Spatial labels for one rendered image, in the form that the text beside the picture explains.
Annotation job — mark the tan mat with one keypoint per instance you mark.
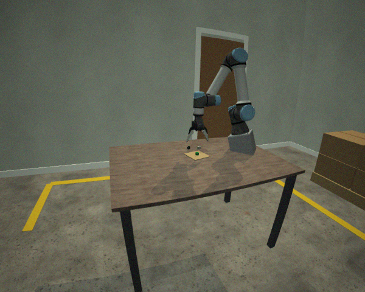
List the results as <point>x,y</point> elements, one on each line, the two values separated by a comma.
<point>197,157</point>

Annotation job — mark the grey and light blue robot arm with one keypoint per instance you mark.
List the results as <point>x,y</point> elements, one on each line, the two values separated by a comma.
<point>243,110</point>

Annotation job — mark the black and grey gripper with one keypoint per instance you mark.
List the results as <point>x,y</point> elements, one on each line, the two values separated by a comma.
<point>194,127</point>

